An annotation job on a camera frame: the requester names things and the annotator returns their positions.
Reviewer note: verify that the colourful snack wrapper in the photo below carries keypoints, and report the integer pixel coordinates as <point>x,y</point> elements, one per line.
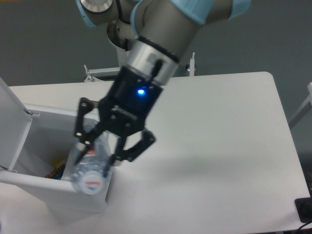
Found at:
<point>57,173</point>

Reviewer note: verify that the white trash can lid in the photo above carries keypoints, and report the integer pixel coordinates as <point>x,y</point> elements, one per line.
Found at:
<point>15,124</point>

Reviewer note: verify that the yellow wrapper in bin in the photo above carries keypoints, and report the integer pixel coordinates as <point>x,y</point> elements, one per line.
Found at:
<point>58,162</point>

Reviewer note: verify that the white frame leg right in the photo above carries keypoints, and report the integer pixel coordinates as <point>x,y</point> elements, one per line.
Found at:
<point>303,108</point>

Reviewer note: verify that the white trash can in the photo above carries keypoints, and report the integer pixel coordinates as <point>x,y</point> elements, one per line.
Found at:
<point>51,137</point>

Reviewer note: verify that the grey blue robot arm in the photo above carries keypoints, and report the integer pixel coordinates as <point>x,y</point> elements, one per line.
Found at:
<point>165,28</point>

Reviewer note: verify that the clear plastic water bottle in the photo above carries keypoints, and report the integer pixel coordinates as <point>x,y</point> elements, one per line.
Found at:
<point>87,176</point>

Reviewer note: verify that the black device at edge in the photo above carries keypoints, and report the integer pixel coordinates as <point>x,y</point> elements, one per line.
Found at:
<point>304,209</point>

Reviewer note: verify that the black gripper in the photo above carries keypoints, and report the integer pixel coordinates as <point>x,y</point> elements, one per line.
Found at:
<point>122,112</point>

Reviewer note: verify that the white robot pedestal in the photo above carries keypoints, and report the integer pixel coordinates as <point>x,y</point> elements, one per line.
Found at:
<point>121,36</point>

